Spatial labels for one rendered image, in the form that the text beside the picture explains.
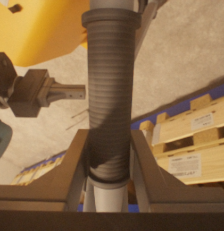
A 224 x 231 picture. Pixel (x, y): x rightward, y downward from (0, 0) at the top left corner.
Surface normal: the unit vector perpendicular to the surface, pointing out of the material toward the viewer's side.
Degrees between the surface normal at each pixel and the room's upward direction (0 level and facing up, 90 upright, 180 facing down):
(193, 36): 0
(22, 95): 90
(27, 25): 14
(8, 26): 0
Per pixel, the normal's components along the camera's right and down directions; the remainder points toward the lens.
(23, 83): 0.02, -0.69
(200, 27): -0.28, 0.69
